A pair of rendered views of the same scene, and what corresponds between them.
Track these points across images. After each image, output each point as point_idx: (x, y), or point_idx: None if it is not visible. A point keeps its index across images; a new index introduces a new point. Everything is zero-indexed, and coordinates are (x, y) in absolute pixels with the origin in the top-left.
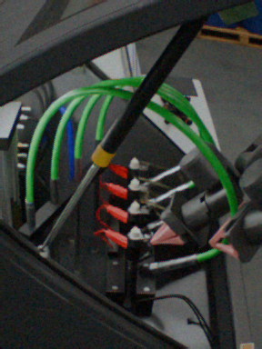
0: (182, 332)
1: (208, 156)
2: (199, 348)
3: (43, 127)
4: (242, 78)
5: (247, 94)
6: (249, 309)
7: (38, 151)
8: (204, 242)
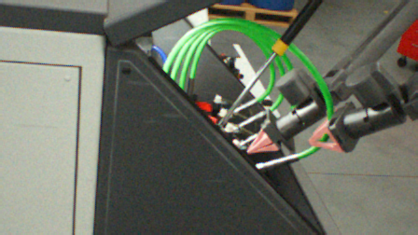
0: None
1: (313, 70)
2: None
3: (176, 52)
4: (248, 55)
5: (255, 70)
6: None
7: None
8: (294, 148)
